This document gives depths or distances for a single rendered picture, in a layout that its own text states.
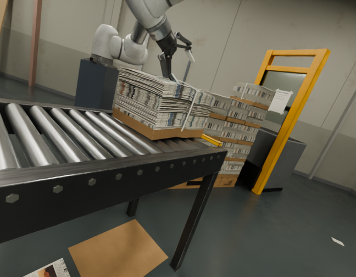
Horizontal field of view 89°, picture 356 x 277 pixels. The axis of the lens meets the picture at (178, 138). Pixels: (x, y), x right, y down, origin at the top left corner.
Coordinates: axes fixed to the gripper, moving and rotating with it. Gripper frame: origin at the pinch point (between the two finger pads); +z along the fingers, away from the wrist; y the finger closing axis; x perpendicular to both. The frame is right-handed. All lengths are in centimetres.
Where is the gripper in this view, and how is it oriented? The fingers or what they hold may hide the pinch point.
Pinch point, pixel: (183, 70)
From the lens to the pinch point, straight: 92.4
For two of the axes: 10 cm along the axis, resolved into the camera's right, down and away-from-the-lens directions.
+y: -5.6, 8.2, -1.1
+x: 7.0, 3.9, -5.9
